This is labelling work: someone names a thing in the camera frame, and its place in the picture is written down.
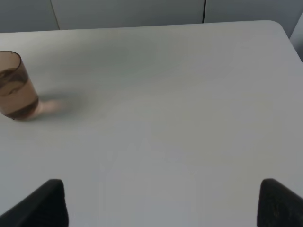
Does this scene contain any pink translucent plastic cup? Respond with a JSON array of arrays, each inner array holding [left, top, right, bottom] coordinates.
[[0, 51, 39, 120]]

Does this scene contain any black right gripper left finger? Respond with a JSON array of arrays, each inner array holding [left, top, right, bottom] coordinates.
[[0, 179, 69, 227]]

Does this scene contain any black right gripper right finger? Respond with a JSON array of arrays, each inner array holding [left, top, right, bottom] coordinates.
[[257, 178, 303, 227]]

